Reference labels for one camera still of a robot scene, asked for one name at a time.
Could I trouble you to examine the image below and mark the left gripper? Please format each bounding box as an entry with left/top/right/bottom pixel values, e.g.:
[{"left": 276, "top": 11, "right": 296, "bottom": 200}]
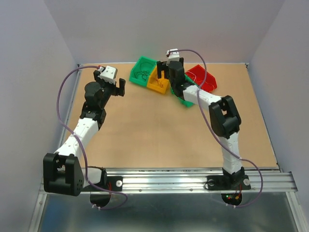
[{"left": 93, "top": 71, "right": 125, "bottom": 109}]

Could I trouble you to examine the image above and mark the brown wire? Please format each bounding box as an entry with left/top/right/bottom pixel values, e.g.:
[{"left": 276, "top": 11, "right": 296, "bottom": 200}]
[{"left": 134, "top": 61, "right": 152, "bottom": 82}]

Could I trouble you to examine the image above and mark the yellow wire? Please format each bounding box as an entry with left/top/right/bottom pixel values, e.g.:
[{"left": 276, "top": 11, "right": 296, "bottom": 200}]
[{"left": 199, "top": 79, "right": 217, "bottom": 94}]

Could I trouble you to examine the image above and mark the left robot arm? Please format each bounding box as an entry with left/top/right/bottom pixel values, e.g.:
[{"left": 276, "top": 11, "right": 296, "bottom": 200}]
[{"left": 43, "top": 66, "right": 126, "bottom": 196}]

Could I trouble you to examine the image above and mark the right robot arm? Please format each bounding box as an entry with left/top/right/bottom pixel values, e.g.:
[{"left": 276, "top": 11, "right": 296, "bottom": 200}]
[{"left": 156, "top": 58, "right": 247, "bottom": 190}]

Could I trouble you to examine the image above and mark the near green bin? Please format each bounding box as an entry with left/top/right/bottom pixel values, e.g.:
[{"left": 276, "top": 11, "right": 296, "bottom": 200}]
[{"left": 170, "top": 74, "right": 196, "bottom": 108}]

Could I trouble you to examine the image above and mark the green bin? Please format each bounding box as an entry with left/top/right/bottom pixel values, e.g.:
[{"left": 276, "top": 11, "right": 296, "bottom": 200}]
[
  {"left": 170, "top": 74, "right": 196, "bottom": 108},
  {"left": 129, "top": 56, "right": 157, "bottom": 87}
]

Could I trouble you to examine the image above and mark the yellow bin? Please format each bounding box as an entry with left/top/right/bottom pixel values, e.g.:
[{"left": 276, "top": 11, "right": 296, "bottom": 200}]
[{"left": 147, "top": 67, "right": 169, "bottom": 94}]

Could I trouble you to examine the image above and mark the red bin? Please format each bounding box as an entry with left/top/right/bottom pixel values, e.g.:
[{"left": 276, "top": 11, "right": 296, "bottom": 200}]
[{"left": 185, "top": 64, "right": 218, "bottom": 94}]

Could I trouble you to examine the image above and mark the far green bin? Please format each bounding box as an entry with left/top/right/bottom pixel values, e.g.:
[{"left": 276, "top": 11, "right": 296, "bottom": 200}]
[{"left": 129, "top": 56, "right": 157, "bottom": 87}]

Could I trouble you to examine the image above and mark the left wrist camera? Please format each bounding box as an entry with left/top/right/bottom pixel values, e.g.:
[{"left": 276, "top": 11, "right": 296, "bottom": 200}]
[{"left": 98, "top": 66, "right": 118, "bottom": 85}]

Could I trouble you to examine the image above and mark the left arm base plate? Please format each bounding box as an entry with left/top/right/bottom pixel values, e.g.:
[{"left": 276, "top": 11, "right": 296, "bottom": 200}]
[{"left": 81, "top": 176, "right": 123, "bottom": 192}]

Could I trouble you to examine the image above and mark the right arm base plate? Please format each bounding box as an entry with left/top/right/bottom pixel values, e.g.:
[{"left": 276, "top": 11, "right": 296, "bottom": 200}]
[{"left": 204, "top": 175, "right": 251, "bottom": 191}]

